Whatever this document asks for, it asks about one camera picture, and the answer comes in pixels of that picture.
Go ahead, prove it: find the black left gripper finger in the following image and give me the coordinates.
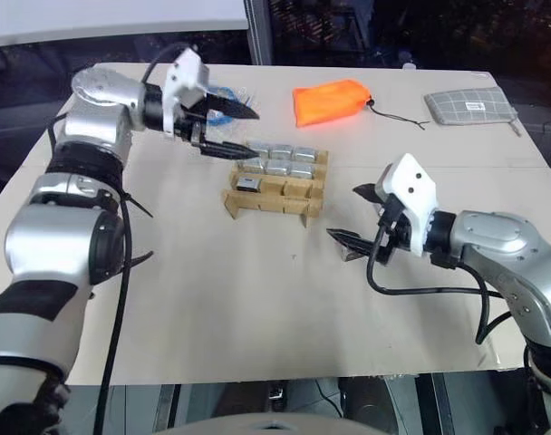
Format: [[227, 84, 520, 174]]
[[205, 92, 262, 121], [198, 138, 256, 160]]

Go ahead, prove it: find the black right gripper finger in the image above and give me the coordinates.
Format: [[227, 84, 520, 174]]
[[326, 228, 380, 258], [353, 182, 386, 206]]

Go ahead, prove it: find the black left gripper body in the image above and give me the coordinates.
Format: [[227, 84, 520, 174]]
[[173, 88, 215, 150]]

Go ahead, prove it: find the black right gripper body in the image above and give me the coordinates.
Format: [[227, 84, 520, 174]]
[[370, 194, 416, 265]]

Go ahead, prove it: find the wooden slotted tray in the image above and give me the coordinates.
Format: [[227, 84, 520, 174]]
[[220, 140, 330, 228]]

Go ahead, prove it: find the clear blue plastic bag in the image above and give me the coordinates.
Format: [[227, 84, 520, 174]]
[[204, 84, 259, 135]]

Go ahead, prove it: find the grey checked zipper pouch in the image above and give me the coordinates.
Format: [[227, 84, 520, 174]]
[[422, 85, 523, 137]]

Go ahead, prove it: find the dark cylinder under table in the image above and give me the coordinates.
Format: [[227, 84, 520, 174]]
[[337, 374, 422, 425]]

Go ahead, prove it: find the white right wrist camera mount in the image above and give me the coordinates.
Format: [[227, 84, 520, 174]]
[[373, 153, 440, 256]]

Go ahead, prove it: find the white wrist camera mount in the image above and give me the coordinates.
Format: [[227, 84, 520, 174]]
[[160, 46, 211, 138], [373, 153, 440, 256]]

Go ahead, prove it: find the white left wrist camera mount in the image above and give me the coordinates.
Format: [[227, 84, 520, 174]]
[[160, 46, 211, 138]]

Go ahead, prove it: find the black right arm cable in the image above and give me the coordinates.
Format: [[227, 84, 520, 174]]
[[364, 224, 512, 348]]

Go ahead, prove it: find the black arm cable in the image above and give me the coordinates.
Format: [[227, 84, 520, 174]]
[[92, 43, 200, 435], [364, 224, 512, 348]]

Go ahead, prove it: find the grey vertical post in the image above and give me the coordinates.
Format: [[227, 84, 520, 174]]
[[242, 0, 276, 65]]

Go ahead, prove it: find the black pouch drawstring cord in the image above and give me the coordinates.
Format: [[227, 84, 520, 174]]
[[367, 98, 431, 133]]

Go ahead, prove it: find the orange drawstring pouch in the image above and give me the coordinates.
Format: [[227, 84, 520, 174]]
[[292, 78, 374, 130]]

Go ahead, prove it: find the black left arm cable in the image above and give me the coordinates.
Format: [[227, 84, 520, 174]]
[[92, 43, 200, 435]]

